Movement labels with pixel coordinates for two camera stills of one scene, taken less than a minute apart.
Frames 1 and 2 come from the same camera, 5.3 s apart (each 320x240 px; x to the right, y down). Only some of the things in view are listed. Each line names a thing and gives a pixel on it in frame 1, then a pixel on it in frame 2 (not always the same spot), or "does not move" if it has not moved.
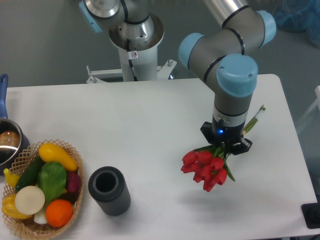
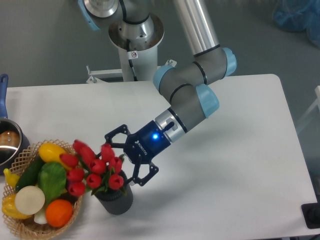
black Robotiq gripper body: [230, 138] → [143, 146]
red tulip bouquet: [207, 163] → [88, 170]
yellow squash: [52, 153] does not move
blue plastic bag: [298, 16] does not move
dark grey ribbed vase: [107, 186] does not move
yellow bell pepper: [9, 209] does not move
